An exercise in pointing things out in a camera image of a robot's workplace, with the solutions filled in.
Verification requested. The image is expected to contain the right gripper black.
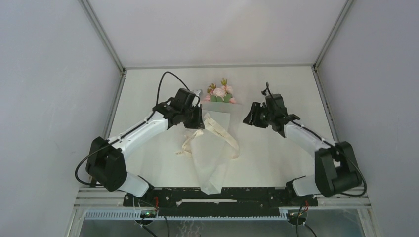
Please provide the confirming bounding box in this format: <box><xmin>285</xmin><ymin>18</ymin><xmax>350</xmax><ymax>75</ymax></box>
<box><xmin>242</xmin><ymin>102</ymin><xmax>274</xmax><ymax>129</ymax></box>

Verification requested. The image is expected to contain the cream printed ribbon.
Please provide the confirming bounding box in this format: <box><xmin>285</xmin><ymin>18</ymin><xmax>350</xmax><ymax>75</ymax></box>
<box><xmin>174</xmin><ymin>111</ymin><xmax>240</xmax><ymax>160</ymax></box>

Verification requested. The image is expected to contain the translucent white wrapping paper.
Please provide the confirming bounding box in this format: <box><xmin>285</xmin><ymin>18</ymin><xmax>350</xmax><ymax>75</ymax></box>
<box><xmin>144</xmin><ymin>100</ymin><xmax>243</xmax><ymax>195</ymax></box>

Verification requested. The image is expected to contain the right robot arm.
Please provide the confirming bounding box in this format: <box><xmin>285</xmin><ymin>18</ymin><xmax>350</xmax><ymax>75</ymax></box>
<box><xmin>243</xmin><ymin>94</ymin><xmax>366</xmax><ymax>205</ymax></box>

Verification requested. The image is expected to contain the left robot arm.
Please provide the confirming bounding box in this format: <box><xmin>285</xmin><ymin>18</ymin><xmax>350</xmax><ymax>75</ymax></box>
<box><xmin>75</xmin><ymin>88</ymin><xmax>205</xmax><ymax>206</ymax></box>

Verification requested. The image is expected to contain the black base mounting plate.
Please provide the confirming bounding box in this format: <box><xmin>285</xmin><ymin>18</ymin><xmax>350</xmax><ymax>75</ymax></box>
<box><xmin>123</xmin><ymin>187</ymin><xmax>319</xmax><ymax>216</ymax></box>

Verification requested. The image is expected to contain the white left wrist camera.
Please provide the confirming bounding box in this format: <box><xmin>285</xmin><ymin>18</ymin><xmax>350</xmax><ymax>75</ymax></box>
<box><xmin>192</xmin><ymin>89</ymin><xmax>203</xmax><ymax>106</ymax></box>

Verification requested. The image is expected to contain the white slotted cable duct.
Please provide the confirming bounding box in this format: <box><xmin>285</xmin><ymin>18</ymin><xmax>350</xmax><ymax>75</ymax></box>
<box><xmin>84</xmin><ymin>209</ymin><xmax>297</xmax><ymax>221</ymax></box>

